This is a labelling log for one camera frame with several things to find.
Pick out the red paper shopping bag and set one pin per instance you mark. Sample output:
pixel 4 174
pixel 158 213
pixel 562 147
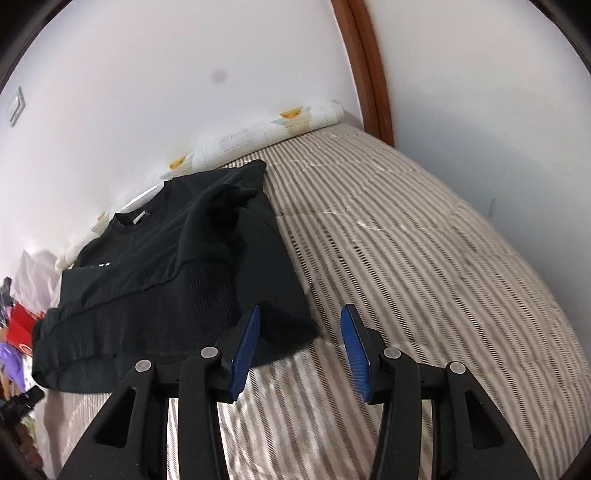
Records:
pixel 21 327

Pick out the purple plastic item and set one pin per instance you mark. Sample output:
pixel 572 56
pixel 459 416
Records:
pixel 11 364

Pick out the white plastic bag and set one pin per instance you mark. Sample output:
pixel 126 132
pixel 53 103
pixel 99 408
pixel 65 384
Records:
pixel 37 277

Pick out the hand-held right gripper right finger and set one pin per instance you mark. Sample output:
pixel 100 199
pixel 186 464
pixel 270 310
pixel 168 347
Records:
pixel 355 350

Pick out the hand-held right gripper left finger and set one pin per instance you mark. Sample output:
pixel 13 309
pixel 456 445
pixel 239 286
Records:
pixel 244 350

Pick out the white wall light switch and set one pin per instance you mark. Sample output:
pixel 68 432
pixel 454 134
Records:
pixel 16 106

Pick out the black sweatshirt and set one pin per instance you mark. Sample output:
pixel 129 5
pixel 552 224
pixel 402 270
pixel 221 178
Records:
pixel 161 277

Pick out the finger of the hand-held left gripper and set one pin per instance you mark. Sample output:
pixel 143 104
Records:
pixel 27 399

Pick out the rolled white floral cloth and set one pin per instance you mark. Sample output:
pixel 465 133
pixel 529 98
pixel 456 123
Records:
pixel 295 122

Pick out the striped bed blanket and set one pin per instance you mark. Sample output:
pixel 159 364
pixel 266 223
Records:
pixel 415 277

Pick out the brown wooden door frame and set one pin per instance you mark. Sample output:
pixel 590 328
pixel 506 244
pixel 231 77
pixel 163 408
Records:
pixel 369 69

